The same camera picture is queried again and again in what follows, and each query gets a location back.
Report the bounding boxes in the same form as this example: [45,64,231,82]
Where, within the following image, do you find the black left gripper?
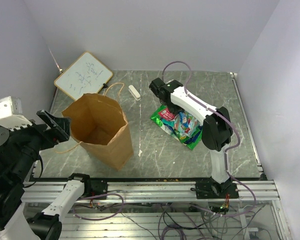
[0,107,72,182]

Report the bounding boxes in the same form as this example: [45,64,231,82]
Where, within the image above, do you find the small red snack packet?
[158,107,176,121]

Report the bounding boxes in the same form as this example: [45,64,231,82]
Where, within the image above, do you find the small blue snack packet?
[178,112,192,128]

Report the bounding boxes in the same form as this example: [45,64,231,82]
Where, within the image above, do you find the teal Fox's mint candy bag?
[173,111,200,142]

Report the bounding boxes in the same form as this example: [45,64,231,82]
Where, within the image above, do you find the brown paper bag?
[58,83,134,171]

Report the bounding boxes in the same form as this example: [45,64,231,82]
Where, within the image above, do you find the green cassava chips bag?
[150,105,202,150]

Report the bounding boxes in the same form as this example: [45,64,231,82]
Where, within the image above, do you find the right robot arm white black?
[149,78,233,198]

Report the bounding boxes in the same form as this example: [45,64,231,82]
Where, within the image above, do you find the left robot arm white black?
[0,110,92,240]

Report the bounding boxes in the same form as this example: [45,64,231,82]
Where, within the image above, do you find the white eraser block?
[128,85,141,101]

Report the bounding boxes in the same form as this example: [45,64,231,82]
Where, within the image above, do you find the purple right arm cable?
[162,60,258,218]

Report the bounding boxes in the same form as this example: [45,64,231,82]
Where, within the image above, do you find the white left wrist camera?
[0,96,33,132]

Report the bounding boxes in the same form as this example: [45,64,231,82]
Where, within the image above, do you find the small whiteboard yellow frame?
[54,51,113,101]

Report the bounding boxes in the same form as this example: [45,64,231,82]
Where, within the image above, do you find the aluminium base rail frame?
[21,178,292,240]

